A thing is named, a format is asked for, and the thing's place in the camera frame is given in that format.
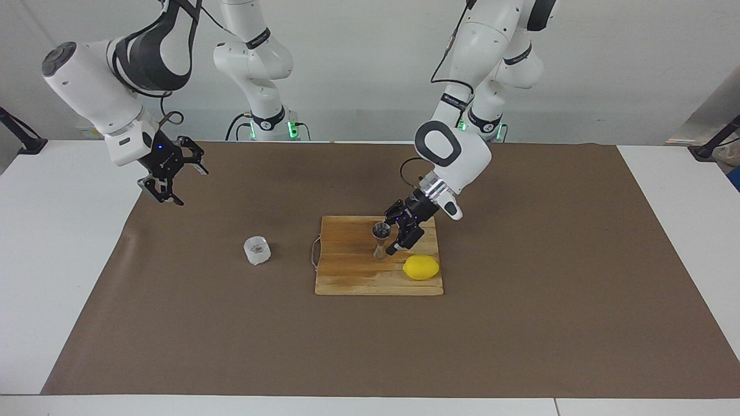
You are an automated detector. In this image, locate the black clamp stand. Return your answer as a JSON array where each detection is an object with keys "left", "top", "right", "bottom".
[
  {"left": 688, "top": 114, "right": 740, "bottom": 162},
  {"left": 0, "top": 107, "right": 48, "bottom": 155}
]

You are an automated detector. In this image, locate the brown paper table mat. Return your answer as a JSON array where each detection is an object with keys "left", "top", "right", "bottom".
[{"left": 40, "top": 142, "right": 740, "bottom": 399}]

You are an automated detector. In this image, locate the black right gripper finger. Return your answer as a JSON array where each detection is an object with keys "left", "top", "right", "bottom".
[
  {"left": 137, "top": 172, "right": 185, "bottom": 206},
  {"left": 177, "top": 136, "right": 209, "bottom": 176}
]

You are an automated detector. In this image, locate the black base cable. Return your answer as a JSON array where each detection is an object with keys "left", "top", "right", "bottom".
[{"left": 225, "top": 113, "right": 255, "bottom": 142}]

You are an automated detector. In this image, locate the crumpled clear plastic bag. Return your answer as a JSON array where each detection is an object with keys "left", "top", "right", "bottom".
[{"left": 712, "top": 143, "right": 740, "bottom": 169}]

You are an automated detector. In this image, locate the yellow lemon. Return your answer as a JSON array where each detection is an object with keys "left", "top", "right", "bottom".
[{"left": 403, "top": 254, "right": 441, "bottom": 281}]

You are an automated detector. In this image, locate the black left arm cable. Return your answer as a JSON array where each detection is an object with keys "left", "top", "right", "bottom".
[{"left": 400, "top": 0, "right": 478, "bottom": 188}]

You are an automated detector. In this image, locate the steel double jigger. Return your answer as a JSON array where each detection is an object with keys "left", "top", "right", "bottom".
[{"left": 372, "top": 222, "right": 393, "bottom": 261}]

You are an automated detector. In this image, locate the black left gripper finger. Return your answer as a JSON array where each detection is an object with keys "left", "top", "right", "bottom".
[
  {"left": 386, "top": 222, "right": 424, "bottom": 256},
  {"left": 384, "top": 199, "right": 407, "bottom": 227}
]

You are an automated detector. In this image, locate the wooden cutting board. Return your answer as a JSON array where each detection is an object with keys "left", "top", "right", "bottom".
[{"left": 311, "top": 216, "right": 445, "bottom": 296}]

